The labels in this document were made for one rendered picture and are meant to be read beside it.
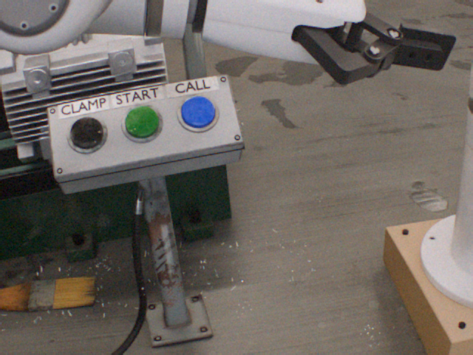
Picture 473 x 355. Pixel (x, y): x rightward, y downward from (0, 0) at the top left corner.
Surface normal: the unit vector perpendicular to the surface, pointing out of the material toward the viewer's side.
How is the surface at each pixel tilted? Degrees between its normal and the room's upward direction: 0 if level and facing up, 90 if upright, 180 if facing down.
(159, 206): 90
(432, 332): 90
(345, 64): 24
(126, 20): 120
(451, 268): 4
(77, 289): 2
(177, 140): 40
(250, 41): 113
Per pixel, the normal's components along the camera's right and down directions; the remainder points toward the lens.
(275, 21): -0.02, 0.75
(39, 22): 0.25, 0.59
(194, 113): 0.06, -0.29
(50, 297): -0.07, -0.84
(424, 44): 0.15, -0.60
